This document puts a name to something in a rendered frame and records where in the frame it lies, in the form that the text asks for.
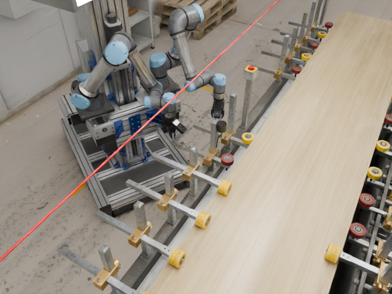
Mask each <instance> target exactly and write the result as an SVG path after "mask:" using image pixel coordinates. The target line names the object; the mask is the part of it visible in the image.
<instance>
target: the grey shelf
mask: <svg viewBox="0 0 392 294"><path fill-rule="evenodd" d="M127 4H128V5H129V9H131V8H133V7H137V8H138V12H137V13H135V14H134V15H132V16H130V17H129V25H130V30H131V37H132V38H133V40H134V41H135V43H136V45H137V50H138V51H141V50H142V49H143V48H145V47H146V46H148V45H149V44H150V43H152V46H151V49H154V48H155V47H154V40H153V27H152V13H151V0H127ZM148 6H149V7H148ZM78 9H79V6H78ZM75 15H76V19H77V23H78V27H79V32H80V37H81V38H82V39H83V38H86V36H85V31H84V27H83V23H82V18H81V13H80V9H79V11H78V12H76V13H75ZM149 18H150V20H149Z"/></svg>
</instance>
